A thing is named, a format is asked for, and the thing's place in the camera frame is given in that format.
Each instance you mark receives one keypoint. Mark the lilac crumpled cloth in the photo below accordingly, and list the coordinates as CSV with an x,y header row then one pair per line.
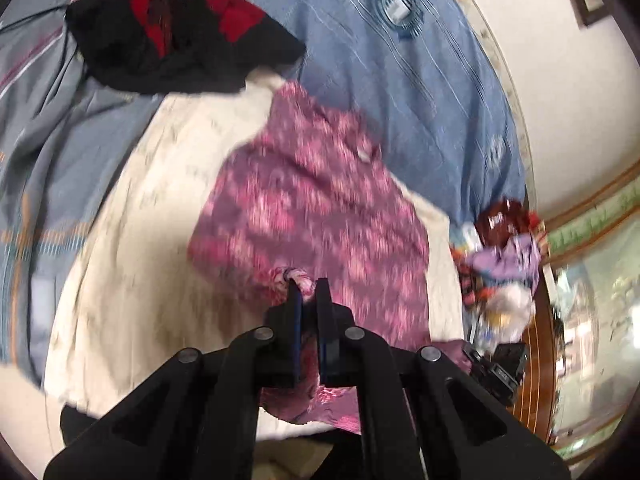
x,y
518,261

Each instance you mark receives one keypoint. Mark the blue plaid bedsheet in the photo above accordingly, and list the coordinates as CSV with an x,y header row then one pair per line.
x,y
432,100

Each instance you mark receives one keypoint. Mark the cream embroidered cloth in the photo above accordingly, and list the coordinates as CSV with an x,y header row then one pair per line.
x,y
133,297

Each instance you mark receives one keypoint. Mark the pink floral garment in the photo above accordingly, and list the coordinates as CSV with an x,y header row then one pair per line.
x,y
309,197

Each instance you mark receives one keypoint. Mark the large framed painting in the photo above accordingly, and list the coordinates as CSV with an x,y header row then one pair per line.
x,y
592,278

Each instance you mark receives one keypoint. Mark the grey-blue striped blanket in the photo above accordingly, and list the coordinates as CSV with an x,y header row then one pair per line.
x,y
64,139

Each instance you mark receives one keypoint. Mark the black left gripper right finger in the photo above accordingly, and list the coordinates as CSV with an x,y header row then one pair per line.
x,y
420,416

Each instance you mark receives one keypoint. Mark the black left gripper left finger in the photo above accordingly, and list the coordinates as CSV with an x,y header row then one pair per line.
x,y
196,416

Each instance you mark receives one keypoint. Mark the dark red shiny bag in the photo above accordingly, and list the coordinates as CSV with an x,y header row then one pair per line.
x,y
502,220

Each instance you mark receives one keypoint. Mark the black and red garment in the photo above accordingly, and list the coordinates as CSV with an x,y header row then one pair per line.
x,y
185,46

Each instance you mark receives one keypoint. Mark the white plastic bag clutter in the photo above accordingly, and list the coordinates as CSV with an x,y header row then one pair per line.
x,y
493,313

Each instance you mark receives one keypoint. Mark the black device on floor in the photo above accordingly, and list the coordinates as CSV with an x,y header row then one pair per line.
x,y
502,373

